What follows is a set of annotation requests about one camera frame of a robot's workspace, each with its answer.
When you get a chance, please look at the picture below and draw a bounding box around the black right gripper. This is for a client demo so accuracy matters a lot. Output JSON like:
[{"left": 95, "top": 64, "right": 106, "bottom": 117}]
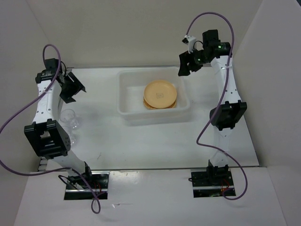
[{"left": 177, "top": 47, "right": 209, "bottom": 76}]

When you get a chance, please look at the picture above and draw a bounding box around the clear plastic cup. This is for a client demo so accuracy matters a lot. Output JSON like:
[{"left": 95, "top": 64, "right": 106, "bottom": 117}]
[
  {"left": 60, "top": 109, "right": 79, "bottom": 129},
  {"left": 68, "top": 129, "right": 76, "bottom": 145}
]

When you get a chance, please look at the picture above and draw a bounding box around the yellow bear plate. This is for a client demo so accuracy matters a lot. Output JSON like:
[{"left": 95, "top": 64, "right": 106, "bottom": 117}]
[
  {"left": 143, "top": 98, "right": 177, "bottom": 110},
  {"left": 143, "top": 80, "right": 177, "bottom": 102}
]

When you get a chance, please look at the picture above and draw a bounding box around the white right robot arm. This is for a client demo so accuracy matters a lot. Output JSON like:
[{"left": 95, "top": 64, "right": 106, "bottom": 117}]
[{"left": 117, "top": 30, "right": 247, "bottom": 185}]

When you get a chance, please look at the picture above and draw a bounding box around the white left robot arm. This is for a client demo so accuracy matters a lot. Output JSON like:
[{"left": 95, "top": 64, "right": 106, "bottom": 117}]
[{"left": 24, "top": 58, "right": 94, "bottom": 189}]

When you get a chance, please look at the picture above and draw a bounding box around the translucent plastic bin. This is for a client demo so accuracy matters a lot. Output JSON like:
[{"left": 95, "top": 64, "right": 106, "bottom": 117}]
[{"left": 117, "top": 67, "right": 190, "bottom": 125}]

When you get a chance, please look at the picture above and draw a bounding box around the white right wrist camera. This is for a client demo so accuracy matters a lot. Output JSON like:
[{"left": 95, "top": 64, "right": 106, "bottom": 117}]
[{"left": 182, "top": 35, "right": 197, "bottom": 53}]

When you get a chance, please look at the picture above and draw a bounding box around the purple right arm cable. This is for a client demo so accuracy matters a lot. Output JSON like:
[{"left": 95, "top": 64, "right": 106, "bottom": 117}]
[{"left": 185, "top": 11, "right": 249, "bottom": 200}]

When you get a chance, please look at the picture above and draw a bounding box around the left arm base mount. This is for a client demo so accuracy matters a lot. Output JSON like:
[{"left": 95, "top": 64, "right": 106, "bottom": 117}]
[{"left": 59, "top": 170, "right": 110, "bottom": 201}]

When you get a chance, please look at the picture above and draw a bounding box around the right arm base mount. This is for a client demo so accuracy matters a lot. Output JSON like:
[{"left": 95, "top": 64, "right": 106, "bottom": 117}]
[{"left": 188, "top": 169, "right": 236, "bottom": 198}]

